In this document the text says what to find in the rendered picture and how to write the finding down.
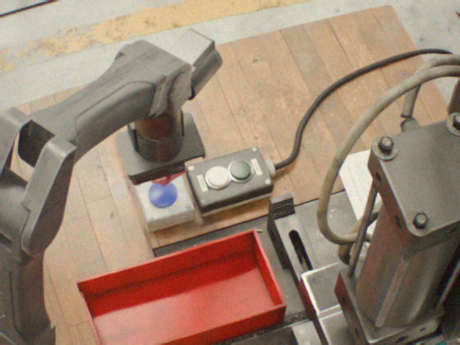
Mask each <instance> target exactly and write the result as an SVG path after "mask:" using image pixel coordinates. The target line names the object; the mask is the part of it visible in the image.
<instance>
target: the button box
mask: <svg viewBox="0 0 460 345"><path fill-rule="evenodd" d="M428 53H432V54H445V55H449V54H453V53H451V52H449V51H447V50H445V49H437V48H428V49H426V48H423V49H419V50H413V51H411V52H407V53H400V54H399V55H396V56H392V57H388V58H385V59H384V60H379V61H378V62H375V63H373V64H369V65H367V66H364V67H363V68H361V69H359V70H357V71H354V72H352V73H350V74H348V75H346V76H345V77H343V78H341V79H340V80H337V81H335V82H334V83H333V84H332V85H330V86H329V87H328V88H326V89H325V90H324V91H323V92H322V93H321V94H320V95H319V96H318V97H317V99H316V100H315V102H314V103H313V104H312V105H311V106H310V108H309V109H308V111H307V112H306V114H305V116H304V117H303V118H302V120H301V122H300V124H299V126H298V128H297V132H296V135H295V141H294V146H293V149H292V152H291V154H290V156H289V157H288V159H286V160H284V161H282V162H281V163H277V164H273V162H272V161H270V160H266V161H264V160H263V158H262V155H261V153H260V150H259V148H258V146H253V147H250V148H247V149H241V150H238V151H236V152H232V153H230V154H225V155H222V156H218V157H215V158H212V159H209V160H207V161H204V162H201V163H196V164H193V165H190V166H187V167H186V180H187V183H188V185H190V188H191V192H192V195H193V196H194V199H195V202H196V205H197V208H198V210H199V212H200V216H201V217H204V216H208V215H210V214H212V213H215V212H219V211H222V210H225V209H230V208H232V207H235V206H238V205H244V204H246V203H250V202H252V201H255V200H260V199H263V198H265V197H269V196H272V195H273V191H274V182H273V180H272V177H276V172H275V171H276V170H279V169H281V168H285V167H287V166H288V165H290V164H291V163H292V162H293V161H294V160H295V159H296V157H297V154H298V151H299V148H300V144H301V135H302V132H303V130H304V128H305V126H306V124H307V122H308V121H309V119H310V117H311V115H312V114H313V112H314V111H315V110H316V109H317V108H318V106H319V105H320V104H321V102H322V100H323V99H324V98H325V97H326V96H327V95H328V94H329V93H331V92H332V91H333V90H335V89H336V88H338V87H339V86H340V85H342V84H344V83H345V82H347V81H349V80H351V79H352V78H354V77H356V76H358V75H361V74H363V73H365V72H368V71H369V70H371V69H376V68H378V67H381V66H383V65H385V64H386V63H387V64H389V63H391V62H395V61H397V60H401V59H404V58H408V57H410V58H411V57H413V56H416V55H418V54H420V55H424V54H428ZM239 160H241V161H246V162H248V163H249V164H250V166H251V175H250V176H249V177H248V178H247V179H245V180H237V179H235V178H233V177H232V176H231V173H230V167H231V165H232V164H233V163H234V162H236V161H239ZM215 167H221V168H225V169H226V170H227V171H228V173H229V181H228V183H227V184H226V185H224V186H223V187H214V186H213V185H211V184H210V183H209V181H208V172H209V170H210V169H212V168H215Z"/></svg>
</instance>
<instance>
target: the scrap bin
mask: <svg viewBox="0 0 460 345"><path fill-rule="evenodd" d="M76 286H77V287H78V289H79V292H80V296H81V300H82V302H83V305H84V308H85V313H86V315H87V317H88V319H89V321H90V325H91V328H92V330H93V333H94V338H95V340H96V343H97V344H98V345H211V344H214V343H218V342H221V341H226V340H229V339H231V338H235V337H238V336H241V335H243V334H248V333H251V332H254V331H256V330H259V329H263V328H266V327H269V326H271V325H274V324H278V323H281V322H284V317H285V312H286V306H287V305H286V303H285V301H284V299H283V295H282V294H283V293H282V291H281V288H280V286H279V285H278V282H277V279H276V278H275V275H274V272H273V270H272V267H271V265H270V262H269V259H268V257H267V255H266V253H265V249H264V247H263V245H262V243H261V240H260V237H259V235H258V232H257V231H256V229H255V228H253V229H250V230H247V231H244V232H239V233H236V234H233V235H231V236H227V237H223V238H220V239H218V240H213V241H209V242H206V243H203V244H200V245H198V246H193V247H190V248H187V249H185V250H182V251H177V252H174V253H172V254H169V255H164V256H161V257H159V258H153V259H150V260H145V261H142V262H140V263H137V264H132V265H129V266H127V267H121V268H119V269H115V270H112V271H108V272H106V273H101V274H96V275H94V276H92V277H88V278H87V277H86V278H83V279H80V280H76Z"/></svg>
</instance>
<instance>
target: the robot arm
mask: <svg viewBox="0 0 460 345"><path fill-rule="evenodd" d="M222 65H223V59H222V57H221V55H220V53H219V51H218V50H217V49H216V48H215V41H214V40H212V39H211V38H209V37H207V36H205V35H203V34H201V33H200V32H198V31H194V30H193V29H189V30H188V31H187V32H186V33H185V34H184V35H183V36H182V37H181V38H180V39H179V40H178V41H177V42H176V43H175V44H174V46H173V47H172V48H171V49H170V50H169V52H168V51H166V50H164V49H162V48H160V47H157V46H155V45H154V44H152V43H150V42H148V41H147V40H145V39H139V40H137V41H136V42H134V43H133V44H124V45H123V46H122V47H121V48H120V49H119V51H118V52H117V55H116V57H115V59H114V62H113V63H112V65H111V67H110V68H109V69H107V71H106V72H104V73H103V74H102V75H101V76H100V77H99V78H98V79H96V80H94V81H93V82H91V83H89V84H88V85H86V86H85V87H83V88H82V89H81V90H78V91H77V92H75V93H74V94H72V95H70V96H69V97H67V98H66V99H64V100H62V101H60V102H58V103H56V104H54V105H53V106H52V107H49V108H46V109H42V110H38V111H34V112H33V113H31V114H30V115H28V116H27V114H25V113H23V112H21V111H20V110H18V109H17V108H15V107H14V106H11V107H10V108H8V109H7V110H5V111H4V112H3V114H2V115H1V116H0V345H55V344H56V341H57V340H56V325H55V324H53V323H52V322H51V320H50V318H49V316H48V313H47V311H46V306H45V299H44V264H43V262H44V254H45V250H46V249H47V248H48V247H49V246H50V244H51V243H52V241H54V239H55V238H56V236H57V234H58V232H59V230H60V228H61V225H62V221H63V218H64V215H65V211H66V203H67V197H68V193H69V189H70V185H71V179H72V170H73V167H74V165H75V164H76V163H77V162H78V161H79V160H80V159H81V158H82V157H83V156H84V155H85V154H86V153H87V152H89V151H90V150H92V149H93V148H94V147H95V146H97V145H99V144H100V143H101V142H103V141H104V140H106V139H107V138H109V137H110V136H111V135H112V134H113V133H114V132H115V131H117V130H119V129H121V128H122V127H124V126H126V125H127V131H122V132H118V133H117V134H116V142H117V147H118V149H119V152H120V154H121V156H122V160H123V163H124V165H125V169H126V174H127V176H128V178H129V179H130V180H131V183H132V184H133V185H139V184H142V183H145V182H150V181H152V182H153V183H158V184H161V185H162V186H166V185H167V184H169V183H170V182H171V181H172V180H174V179H176V178H177V177H179V176H181V175H182V174H183V173H185V171H186V169H185V164H184V163H185V162H187V161H192V160H194V159H196V158H199V157H202V158H203V159H204V158H205V147H204V145H203V142H202V139H201V138H200V134H199V132H198V130H197V126H196V123H195V120H194V118H193V116H192V114H191V113H184V112H183V110H182V106H183V105H184V104H185V102H186V101H187V100H193V99H194V98H195V97H196V96H197V95H198V94H199V92H200V91H201V90H202V89H203V88H204V87H205V85H206V84H207V83H208V81H210V80H211V79H212V78H213V76H214V75H215V74H216V72H217V71H218V70H219V69H220V67H221V66H222ZM18 132H20V133H19V136H18ZM17 136H18V144H17V153H18V155H19V157H20V158H21V159H22V160H23V161H25V162H26V163H27V164H29V165H30V166H31V167H32V168H34V170H33V172H32V175H31V178H30V180H29V182H27V181H26V180H25V179H24V178H22V177H21V176H19V175H18V174H16V173H15V172H14V171H12V170H11V162H12V155H13V150H14V144H15V139H16V137H17Z"/></svg>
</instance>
